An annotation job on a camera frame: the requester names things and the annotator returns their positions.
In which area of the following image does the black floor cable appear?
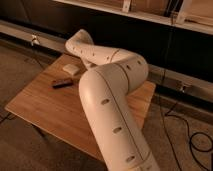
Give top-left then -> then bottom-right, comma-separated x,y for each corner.
156,0 -> 213,171

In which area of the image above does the metal bracket right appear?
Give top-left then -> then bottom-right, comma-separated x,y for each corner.
180,83 -> 191,93

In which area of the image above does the white rectangular block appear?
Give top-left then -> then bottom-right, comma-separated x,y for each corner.
63,64 -> 80,76

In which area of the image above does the white wall bracket left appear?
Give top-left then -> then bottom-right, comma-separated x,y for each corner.
31,35 -> 40,46

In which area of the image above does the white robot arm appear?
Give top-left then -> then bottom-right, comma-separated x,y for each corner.
65,29 -> 160,171

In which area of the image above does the dark brown rectangular object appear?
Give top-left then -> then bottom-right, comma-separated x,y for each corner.
52,78 -> 73,89

